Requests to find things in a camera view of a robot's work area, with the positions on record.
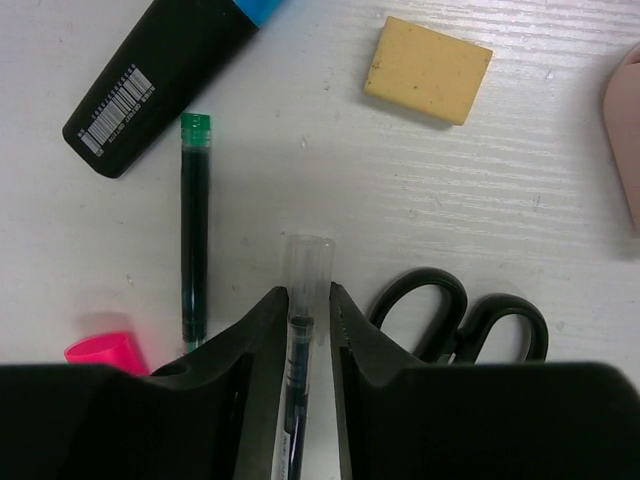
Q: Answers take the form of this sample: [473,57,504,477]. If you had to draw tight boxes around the pink capped black highlighter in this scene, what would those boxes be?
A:
[64,331,150,376]

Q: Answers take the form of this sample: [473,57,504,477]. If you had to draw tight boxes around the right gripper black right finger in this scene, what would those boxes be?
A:
[330,284,639,479]

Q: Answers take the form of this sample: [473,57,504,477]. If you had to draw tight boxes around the green ended ink pen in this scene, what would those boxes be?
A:
[180,113,211,353]

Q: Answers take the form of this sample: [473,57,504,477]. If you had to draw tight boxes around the yellow eraser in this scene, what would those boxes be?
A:
[364,16,493,126]

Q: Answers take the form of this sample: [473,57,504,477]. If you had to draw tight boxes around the black gel pen clear cap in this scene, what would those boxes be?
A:
[274,235,335,479]

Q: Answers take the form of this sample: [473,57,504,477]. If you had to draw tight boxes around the black handled scissors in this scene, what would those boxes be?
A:
[369,267,549,364]

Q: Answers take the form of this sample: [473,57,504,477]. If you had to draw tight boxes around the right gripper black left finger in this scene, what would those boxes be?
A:
[1,287,289,479]

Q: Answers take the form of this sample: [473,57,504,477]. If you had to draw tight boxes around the blue capped black highlighter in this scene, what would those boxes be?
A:
[62,0,280,178]

